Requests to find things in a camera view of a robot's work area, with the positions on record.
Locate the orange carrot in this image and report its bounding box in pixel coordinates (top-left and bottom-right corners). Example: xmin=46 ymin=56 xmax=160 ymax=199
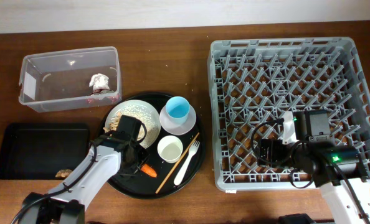
xmin=141 ymin=164 xmax=157 ymax=178

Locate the cream plastic cup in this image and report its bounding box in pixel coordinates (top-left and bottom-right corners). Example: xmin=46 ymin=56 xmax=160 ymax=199
xmin=157 ymin=136 xmax=183 ymax=163

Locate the red snack wrapper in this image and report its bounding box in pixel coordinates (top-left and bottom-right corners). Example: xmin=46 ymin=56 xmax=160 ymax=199
xmin=87 ymin=89 xmax=118 ymax=103

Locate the brown round cookie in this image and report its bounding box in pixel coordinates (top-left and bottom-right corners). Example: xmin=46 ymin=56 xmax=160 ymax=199
xmin=55 ymin=169 xmax=72 ymax=179

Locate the white tissue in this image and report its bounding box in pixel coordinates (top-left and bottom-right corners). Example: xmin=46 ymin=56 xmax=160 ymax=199
xmin=89 ymin=73 xmax=110 ymax=91

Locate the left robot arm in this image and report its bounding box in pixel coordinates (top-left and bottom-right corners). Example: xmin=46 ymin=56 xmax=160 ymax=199
xmin=12 ymin=131 xmax=149 ymax=223

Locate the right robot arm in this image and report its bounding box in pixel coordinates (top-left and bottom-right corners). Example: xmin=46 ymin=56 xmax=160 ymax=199
xmin=254 ymin=139 xmax=370 ymax=223

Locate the grey dishwasher rack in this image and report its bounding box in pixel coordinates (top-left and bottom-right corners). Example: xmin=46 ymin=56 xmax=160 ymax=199
xmin=207 ymin=37 xmax=370 ymax=191

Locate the clear plastic waste bin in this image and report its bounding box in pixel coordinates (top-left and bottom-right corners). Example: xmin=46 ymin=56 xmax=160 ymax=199
xmin=19 ymin=47 xmax=121 ymax=113

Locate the round black serving tray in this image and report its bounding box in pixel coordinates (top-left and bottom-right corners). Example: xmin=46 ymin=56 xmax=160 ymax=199
xmin=96 ymin=91 xmax=206 ymax=200

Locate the grey plate with food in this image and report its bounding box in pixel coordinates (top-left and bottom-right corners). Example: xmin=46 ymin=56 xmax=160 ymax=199
xmin=103 ymin=100 xmax=161 ymax=149

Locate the wooden chopstick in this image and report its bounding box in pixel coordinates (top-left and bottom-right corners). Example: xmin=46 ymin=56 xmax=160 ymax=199
xmin=155 ymin=133 xmax=199 ymax=194

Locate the pink shallow bowl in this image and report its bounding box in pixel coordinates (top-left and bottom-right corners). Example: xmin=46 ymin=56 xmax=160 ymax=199
xmin=159 ymin=106 xmax=197 ymax=136

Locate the white plastic fork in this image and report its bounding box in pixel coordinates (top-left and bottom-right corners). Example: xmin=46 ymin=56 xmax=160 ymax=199
xmin=174 ymin=141 xmax=200 ymax=185

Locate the light blue plastic cup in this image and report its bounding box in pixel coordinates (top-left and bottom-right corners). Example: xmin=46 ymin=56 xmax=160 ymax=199
xmin=166 ymin=96 xmax=190 ymax=124

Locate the black rectangular tray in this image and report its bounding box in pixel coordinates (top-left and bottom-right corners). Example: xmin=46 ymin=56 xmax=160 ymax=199
xmin=0 ymin=123 xmax=90 ymax=180

